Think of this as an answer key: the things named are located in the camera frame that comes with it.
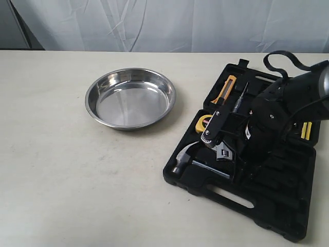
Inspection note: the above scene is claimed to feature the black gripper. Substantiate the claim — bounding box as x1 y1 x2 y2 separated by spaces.
200 85 293 164

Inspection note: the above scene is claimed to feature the black plastic tool case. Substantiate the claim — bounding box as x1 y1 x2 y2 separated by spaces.
163 59 323 242

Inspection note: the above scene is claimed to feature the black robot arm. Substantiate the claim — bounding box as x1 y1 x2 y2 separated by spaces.
201 60 328 158

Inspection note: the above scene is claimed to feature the yellow tape measure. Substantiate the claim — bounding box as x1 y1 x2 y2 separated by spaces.
195 114 212 133

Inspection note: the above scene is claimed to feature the yellow utility knife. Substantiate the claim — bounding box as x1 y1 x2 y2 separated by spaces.
211 75 236 105

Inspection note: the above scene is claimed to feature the steel claw hammer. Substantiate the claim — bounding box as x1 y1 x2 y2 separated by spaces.
172 142 230 179

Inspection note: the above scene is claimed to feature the yellow black screwdriver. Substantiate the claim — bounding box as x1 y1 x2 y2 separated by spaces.
301 122 313 140

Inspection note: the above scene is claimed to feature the round stainless steel pan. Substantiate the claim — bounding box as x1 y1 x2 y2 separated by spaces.
84 67 176 131

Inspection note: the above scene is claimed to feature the white backdrop curtain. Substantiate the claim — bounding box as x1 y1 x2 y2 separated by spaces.
13 1 328 53

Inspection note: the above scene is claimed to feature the clear handled precision screwdriver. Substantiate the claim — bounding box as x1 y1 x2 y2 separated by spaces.
232 81 249 113

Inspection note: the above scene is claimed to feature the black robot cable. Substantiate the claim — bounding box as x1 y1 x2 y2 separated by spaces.
262 50 313 79

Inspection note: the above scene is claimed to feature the dark vertical frame post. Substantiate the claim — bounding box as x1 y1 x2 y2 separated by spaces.
1 0 45 50

